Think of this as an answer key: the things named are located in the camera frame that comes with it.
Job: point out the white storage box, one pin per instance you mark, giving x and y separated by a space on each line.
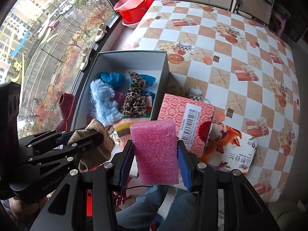
134 60

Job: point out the cream polka dot scrunchie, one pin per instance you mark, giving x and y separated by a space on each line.
114 134

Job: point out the orange and white packet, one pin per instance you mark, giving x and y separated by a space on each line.
228 149

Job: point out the tan sock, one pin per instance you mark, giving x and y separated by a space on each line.
98 146

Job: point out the pink foam sponge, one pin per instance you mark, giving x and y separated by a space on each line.
155 151

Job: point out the leopard print scrunchie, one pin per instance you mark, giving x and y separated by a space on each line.
134 98

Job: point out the checkered tablecloth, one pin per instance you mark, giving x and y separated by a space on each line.
216 53

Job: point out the maroon knit slipper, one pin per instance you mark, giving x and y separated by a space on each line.
62 124
66 103

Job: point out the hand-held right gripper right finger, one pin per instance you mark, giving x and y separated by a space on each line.
184 170

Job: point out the cream shoe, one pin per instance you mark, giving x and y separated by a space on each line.
85 59
101 32

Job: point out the large window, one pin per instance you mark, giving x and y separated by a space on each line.
48 41

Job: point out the red bucket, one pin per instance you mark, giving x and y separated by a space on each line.
137 10

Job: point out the folding chair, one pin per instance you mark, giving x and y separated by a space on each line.
255 4

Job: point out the person's blue jeans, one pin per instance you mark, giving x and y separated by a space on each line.
168 209

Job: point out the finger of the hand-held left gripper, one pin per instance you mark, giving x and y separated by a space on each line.
63 135
89 139

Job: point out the light blue fluffy cloth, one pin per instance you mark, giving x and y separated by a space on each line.
104 101

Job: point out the white basin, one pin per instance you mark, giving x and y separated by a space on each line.
130 24

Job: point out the pink patterned carton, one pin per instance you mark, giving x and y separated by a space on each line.
187 120

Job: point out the striped knit glove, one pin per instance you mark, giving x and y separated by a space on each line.
125 127

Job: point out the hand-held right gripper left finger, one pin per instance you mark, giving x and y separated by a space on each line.
126 166

